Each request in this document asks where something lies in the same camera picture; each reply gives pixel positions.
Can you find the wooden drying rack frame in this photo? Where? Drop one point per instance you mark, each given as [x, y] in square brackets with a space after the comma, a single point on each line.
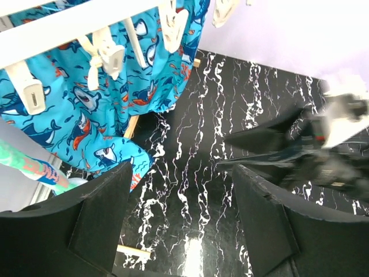
[128, 250]

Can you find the blue sea-print sock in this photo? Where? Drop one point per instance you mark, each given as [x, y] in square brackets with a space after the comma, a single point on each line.
[85, 127]

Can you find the white plastic clip hanger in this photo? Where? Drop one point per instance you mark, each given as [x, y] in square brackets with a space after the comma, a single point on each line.
[89, 23]

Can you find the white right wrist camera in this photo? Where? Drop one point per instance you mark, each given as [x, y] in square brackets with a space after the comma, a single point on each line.
[346, 111]

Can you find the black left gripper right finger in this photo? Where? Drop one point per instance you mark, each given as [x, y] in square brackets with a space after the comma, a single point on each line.
[289, 236]

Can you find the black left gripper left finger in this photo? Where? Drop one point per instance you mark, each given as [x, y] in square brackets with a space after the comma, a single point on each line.
[73, 234]

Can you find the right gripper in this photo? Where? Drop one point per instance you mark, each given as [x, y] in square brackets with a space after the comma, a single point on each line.
[289, 149]

